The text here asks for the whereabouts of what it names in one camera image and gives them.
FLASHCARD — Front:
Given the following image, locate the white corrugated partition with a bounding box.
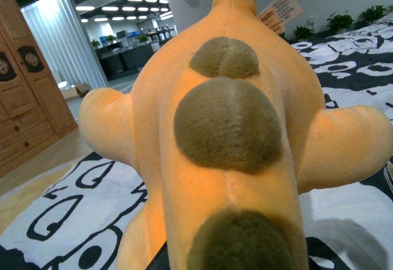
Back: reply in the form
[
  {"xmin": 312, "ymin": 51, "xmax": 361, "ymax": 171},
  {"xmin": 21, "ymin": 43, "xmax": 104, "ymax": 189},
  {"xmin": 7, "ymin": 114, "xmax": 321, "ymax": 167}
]
[{"xmin": 21, "ymin": 0, "xmax": 107, "ymax": 89}]

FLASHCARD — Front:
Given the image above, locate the cardboard box on floor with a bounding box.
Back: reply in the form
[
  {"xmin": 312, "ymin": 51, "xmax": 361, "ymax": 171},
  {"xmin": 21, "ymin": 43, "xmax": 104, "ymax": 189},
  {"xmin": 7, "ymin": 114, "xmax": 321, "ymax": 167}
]
[{"xmin": 58, "ymin": 82, "xmax": 91, "ymax": 100}]

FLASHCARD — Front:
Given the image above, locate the black white patterned duvet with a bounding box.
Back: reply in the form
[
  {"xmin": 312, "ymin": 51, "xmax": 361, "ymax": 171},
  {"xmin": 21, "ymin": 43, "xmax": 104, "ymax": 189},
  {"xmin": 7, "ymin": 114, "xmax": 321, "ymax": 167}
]
[{"xmin": 1, "ymin": 15, "xmax": 392, "ymax": 269}]

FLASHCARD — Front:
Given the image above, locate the orange plush dinosaur toy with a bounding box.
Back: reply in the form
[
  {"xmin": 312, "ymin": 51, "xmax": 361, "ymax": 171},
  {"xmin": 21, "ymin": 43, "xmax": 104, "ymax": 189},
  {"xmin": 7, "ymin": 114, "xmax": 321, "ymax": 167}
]
[{"xmin": 79, "ymin": 0, "xmax": 392, "ymax": 269}]

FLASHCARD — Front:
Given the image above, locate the orange white information sign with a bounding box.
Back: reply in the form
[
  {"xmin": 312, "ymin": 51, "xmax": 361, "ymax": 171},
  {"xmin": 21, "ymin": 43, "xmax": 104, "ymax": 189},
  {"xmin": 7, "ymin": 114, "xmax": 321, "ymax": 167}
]
[{"xmin": 259, "ymin": 0, "xmax": 304, "ymax": 34}]

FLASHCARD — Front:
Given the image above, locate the wooden wardrobe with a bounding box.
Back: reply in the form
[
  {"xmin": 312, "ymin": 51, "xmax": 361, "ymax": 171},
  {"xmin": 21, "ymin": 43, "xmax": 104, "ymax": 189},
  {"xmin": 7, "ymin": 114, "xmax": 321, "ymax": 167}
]
[{"xmin": 1, "ymin": 0, "xmax": 77, "ymax": 176}]

